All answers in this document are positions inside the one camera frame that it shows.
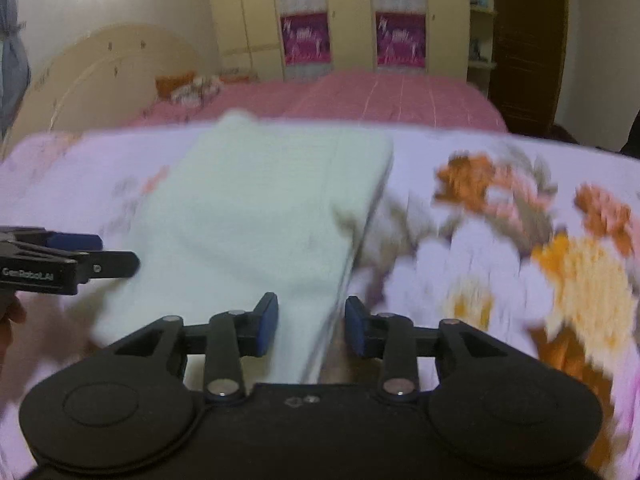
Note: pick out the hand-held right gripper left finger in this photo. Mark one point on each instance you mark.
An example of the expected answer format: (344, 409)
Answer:
(267, 325)

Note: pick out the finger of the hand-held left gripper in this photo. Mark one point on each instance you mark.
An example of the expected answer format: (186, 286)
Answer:
(75, 241)
(117, 264)

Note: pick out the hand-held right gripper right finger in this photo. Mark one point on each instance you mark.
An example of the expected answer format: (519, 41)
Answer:
(354, 327)

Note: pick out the pale green small cloth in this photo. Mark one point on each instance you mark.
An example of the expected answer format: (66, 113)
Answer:
(260, 210)

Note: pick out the person's left hand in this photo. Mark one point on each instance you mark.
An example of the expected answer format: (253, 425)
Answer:
(11, 311)

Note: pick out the floral printed blanket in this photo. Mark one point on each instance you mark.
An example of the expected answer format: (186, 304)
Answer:
(475, 270)

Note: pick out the cream wooden headboard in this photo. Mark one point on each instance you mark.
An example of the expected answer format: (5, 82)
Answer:
(100, 75)

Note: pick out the orange pillow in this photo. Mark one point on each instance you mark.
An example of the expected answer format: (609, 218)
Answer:
(172, 84)

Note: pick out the white patterned pillow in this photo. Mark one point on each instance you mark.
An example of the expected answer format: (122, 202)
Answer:
(197, 91)

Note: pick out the grey blue curtain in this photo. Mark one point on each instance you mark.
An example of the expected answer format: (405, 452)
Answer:
(11, 60)

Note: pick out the pink bed cover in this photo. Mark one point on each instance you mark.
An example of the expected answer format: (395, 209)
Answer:
(380, 97)

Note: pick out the magenta printed wardrobe panel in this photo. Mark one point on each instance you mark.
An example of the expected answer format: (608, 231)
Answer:
(401, 40)
(306, 39)

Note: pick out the cream wardrobe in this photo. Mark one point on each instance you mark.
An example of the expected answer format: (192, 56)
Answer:
(350, 20)

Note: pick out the cream open shelf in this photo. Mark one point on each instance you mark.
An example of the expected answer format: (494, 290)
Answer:
(481, 25)

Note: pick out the dark wooden door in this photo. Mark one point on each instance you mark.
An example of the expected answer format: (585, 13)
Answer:
(527, 45)

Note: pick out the black chair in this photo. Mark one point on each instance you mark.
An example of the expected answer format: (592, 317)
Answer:
(632, 135)

